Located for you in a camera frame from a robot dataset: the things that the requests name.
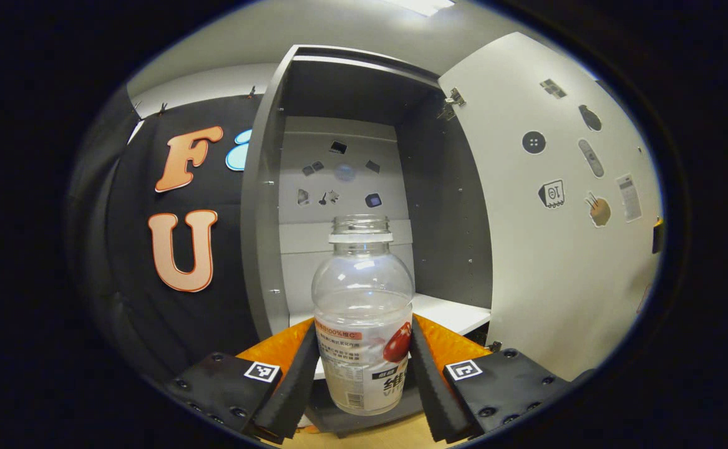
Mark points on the ceiling light panel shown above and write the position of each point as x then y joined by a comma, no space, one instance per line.
423,6

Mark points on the white cabinet door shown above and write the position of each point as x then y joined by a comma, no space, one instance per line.
544,280

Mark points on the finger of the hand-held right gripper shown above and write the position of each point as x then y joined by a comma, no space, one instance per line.
658,237

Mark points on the dark grey cabinet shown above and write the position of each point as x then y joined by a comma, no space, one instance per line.
445,206

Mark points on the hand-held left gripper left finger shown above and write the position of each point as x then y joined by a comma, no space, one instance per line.
295,393

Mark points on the clear plastic bottle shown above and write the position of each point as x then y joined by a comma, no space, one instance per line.
364,299

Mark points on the black backdrop cloth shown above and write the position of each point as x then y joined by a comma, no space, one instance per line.
133,312

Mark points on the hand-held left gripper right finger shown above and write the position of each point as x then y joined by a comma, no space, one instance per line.
435,399

